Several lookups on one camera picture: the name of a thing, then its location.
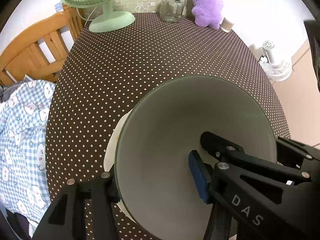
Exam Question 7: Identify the white plate red pattern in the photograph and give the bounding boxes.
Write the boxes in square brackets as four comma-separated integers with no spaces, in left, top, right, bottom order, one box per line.
[103,109,141,227]

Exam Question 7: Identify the cotton swab container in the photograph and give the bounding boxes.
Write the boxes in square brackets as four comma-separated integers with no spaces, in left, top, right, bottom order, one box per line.
[220,17,234,33]

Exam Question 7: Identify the purple plush toy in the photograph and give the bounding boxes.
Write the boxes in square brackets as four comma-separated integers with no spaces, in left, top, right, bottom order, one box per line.
[191,0,223,30]

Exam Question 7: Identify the orange wooden chair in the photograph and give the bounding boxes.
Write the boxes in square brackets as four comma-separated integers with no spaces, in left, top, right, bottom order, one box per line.
[1,4,84,85]

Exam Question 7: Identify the brown polka dot tablecloth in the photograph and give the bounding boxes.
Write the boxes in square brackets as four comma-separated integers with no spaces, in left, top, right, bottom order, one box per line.
[46,13,290,198]

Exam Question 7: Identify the blue checkered cloth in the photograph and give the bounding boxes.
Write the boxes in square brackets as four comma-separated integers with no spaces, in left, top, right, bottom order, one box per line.
[1,80,55,223]

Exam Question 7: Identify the white floor fan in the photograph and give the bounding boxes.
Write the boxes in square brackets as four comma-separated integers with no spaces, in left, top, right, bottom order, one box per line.
[258,41,292,82]

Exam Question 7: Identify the glass jar black lid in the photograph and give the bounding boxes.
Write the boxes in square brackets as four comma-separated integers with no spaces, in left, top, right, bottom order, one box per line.
[159,0,186,23]

